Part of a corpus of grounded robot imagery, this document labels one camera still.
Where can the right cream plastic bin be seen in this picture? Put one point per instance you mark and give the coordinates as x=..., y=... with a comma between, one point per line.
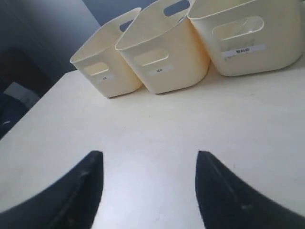
x=249, y=36

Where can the left cream plastic bin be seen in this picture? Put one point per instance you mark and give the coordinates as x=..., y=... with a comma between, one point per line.
x=99, y=61

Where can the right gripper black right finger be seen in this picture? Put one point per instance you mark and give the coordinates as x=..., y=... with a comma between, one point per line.
x=227, y=202

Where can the cream plastic bin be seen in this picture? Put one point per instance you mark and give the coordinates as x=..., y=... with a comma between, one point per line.
x=165, y=52
x=99, y=61
x=249, y=36

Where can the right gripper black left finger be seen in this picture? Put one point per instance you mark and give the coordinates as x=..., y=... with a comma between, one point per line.
x=69, y=203

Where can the middle cream plastic bin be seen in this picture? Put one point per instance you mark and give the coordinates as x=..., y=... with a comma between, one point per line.
x=165, y=52

